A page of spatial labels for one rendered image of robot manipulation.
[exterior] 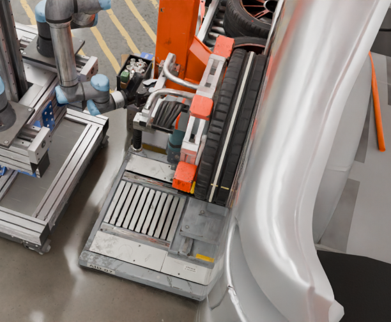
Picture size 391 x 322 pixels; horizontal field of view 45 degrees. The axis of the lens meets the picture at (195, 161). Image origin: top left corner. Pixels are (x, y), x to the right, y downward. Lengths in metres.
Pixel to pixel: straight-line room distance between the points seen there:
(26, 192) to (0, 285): 0.48
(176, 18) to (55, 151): 1.03
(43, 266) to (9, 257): 0.18
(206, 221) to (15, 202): 0.98
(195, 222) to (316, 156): 1.60
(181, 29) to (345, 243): 1.19
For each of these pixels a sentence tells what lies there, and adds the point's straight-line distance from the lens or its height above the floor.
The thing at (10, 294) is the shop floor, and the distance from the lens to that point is 2.60.
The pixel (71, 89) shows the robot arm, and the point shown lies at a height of 0.96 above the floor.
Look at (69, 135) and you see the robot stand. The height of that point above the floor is 0.21.
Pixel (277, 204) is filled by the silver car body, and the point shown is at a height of 1.64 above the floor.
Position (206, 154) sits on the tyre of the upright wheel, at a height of 0.99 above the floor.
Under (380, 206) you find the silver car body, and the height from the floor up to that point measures 0.96.
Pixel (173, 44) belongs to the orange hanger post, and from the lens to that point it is 2.35.
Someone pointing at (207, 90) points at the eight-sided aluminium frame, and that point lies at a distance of 1.81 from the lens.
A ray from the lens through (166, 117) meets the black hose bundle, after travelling 1.83.
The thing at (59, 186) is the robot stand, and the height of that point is 0.23.
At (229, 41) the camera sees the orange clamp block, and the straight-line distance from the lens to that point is 2.05.
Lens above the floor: 2.36
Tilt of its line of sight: 52 degrees down
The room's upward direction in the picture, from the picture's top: 12 degrees clockwise
